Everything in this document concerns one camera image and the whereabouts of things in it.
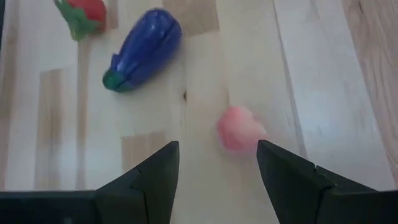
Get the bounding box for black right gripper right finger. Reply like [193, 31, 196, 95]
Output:
[256, 139, 398, 224]

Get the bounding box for pink toy peach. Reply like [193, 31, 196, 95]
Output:
[216, 105, 269, 156]

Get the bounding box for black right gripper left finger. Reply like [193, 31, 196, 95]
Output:
[93, 140, 181, 224]

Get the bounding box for red strawberry long green stem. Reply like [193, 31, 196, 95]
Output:
[53, 0, 108, 42]

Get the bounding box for purple toy eggplant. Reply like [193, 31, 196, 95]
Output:
[102, 7, 183, 93]

